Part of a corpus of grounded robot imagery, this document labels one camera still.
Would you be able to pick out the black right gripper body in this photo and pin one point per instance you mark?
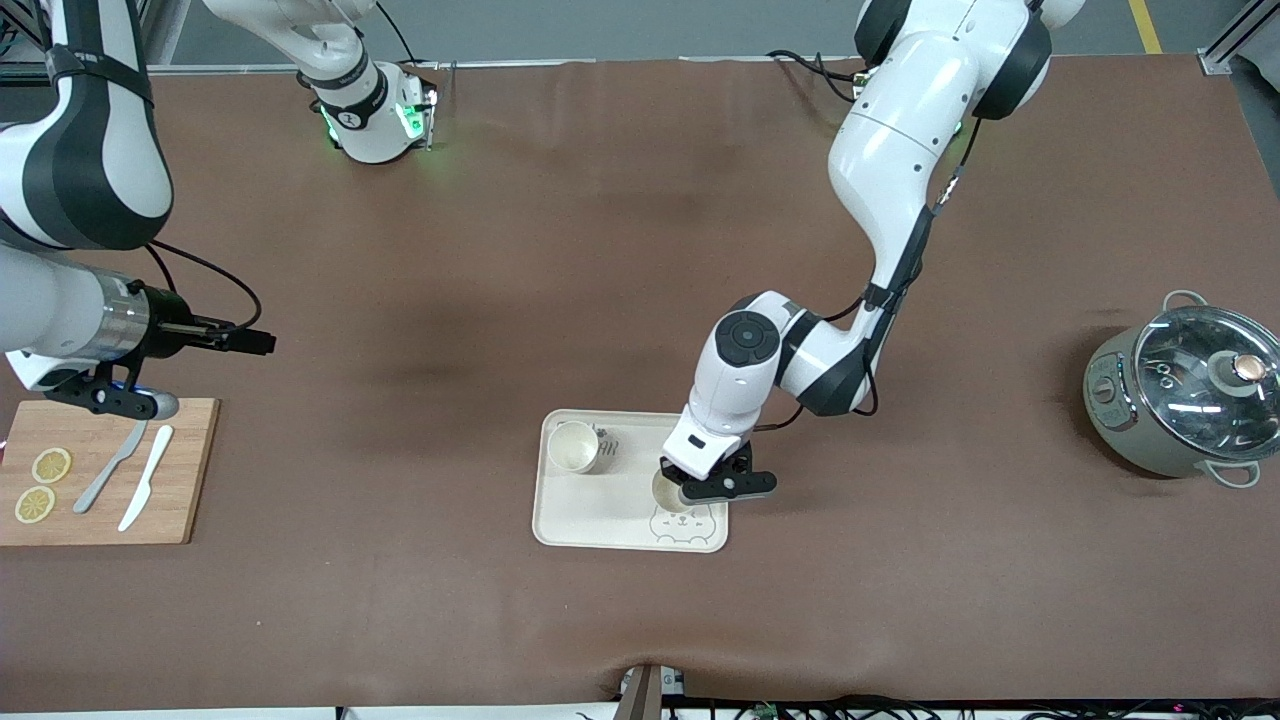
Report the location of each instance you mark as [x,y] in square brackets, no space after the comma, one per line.
[172,334]

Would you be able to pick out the white plastic cup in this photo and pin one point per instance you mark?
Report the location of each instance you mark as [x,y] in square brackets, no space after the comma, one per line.
[573,446]
[664,492]

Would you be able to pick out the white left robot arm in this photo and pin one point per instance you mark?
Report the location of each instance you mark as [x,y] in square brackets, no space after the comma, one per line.
[900,130]

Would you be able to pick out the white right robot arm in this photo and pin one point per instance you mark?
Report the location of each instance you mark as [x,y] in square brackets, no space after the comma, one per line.
[90,150]

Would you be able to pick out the white tray with bear print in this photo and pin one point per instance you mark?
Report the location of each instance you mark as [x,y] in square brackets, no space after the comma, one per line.
[600,510]

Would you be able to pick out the wooden cutting board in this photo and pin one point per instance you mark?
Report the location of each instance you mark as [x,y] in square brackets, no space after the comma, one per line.
[190,470]

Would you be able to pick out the white plastic knife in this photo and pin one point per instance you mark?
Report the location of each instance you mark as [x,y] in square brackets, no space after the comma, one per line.
[148,475]

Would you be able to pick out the grey plastic knife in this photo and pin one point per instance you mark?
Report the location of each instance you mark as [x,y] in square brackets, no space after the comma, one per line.
[105,475]

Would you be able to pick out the yellow lemon slice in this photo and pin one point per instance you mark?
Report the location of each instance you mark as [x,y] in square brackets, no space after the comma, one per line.
[52,465]
[35,504]

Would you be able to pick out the green pot with glass lid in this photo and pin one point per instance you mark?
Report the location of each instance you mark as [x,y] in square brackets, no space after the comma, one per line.
[1150,430]

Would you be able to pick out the brown post with grey bracket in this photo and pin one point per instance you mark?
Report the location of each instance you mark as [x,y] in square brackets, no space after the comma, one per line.
[642,695]

